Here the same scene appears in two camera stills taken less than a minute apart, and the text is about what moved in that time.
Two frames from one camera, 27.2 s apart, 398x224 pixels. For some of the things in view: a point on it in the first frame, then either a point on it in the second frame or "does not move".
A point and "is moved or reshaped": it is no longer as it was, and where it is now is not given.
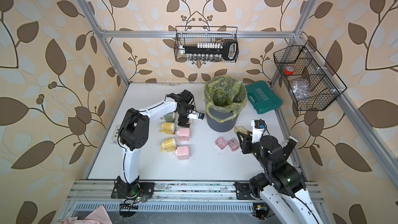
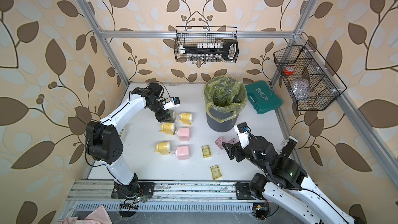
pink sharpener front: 183,152 does not move
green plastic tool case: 262,98 does not move
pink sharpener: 184,134 does not move
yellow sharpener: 168,128 does not move
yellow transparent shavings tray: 241,129 is moved or reshaped
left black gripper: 182,120 -> 162,116
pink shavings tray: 233,144 does not move
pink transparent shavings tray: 221,142 does not move
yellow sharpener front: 170,145 is moved or reshaped
